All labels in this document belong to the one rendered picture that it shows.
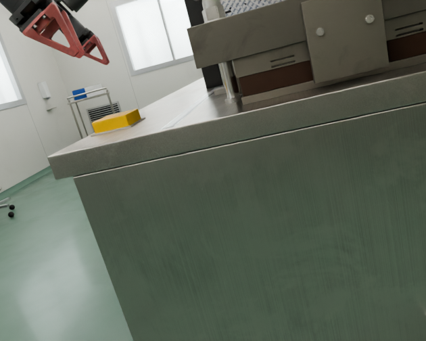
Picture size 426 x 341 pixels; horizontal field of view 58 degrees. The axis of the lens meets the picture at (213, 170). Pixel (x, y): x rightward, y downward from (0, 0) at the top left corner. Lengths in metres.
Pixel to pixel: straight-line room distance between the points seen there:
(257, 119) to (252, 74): 0.09
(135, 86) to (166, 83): 0.54
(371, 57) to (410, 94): 0.07
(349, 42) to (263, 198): 0.25
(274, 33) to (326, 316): 0.44
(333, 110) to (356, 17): 0.13
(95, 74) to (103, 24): 0.82
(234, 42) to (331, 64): 0.14
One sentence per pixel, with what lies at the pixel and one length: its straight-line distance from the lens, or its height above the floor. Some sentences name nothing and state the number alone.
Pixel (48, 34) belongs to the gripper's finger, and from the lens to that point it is 0.77.
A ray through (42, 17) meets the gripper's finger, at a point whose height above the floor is 1.10.
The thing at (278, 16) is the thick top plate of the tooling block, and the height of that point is 1.01.
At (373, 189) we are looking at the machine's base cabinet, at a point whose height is 0.75.
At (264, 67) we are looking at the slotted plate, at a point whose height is 0.95.
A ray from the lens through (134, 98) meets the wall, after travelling 6.82.
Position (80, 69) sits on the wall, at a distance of 7.15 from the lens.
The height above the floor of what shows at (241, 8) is 1.05.
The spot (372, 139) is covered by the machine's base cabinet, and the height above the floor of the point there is 0.83.
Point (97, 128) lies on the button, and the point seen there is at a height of 0.91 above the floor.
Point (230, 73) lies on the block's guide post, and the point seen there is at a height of 0.95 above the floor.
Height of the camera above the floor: 0.98
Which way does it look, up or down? 16 degrees down
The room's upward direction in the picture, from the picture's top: 15 degrees counter-clockwise
